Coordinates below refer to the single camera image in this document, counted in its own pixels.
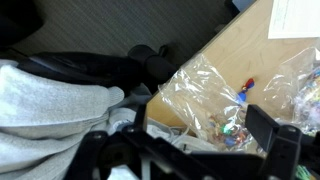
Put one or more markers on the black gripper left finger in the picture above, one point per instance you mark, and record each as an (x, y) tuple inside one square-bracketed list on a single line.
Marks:
[(140, 122)]

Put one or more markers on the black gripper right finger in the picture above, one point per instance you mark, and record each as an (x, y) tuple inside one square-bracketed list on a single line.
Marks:
[(261, 126)]

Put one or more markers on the small red blue toy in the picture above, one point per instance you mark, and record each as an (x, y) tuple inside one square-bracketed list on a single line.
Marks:
[(248, 85)]

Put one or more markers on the clear plastic bag with toys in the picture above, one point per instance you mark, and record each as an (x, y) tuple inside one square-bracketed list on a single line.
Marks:
[(201, 98)]

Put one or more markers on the grey hooded sweatshirt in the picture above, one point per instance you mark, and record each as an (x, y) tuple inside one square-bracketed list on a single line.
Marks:
[(42, 121)]

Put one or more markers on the white paper sheet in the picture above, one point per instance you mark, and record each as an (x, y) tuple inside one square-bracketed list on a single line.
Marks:
[(294, 19)]

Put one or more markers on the black office chair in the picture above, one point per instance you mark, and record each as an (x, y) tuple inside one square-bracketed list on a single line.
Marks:
[(142, 65)]

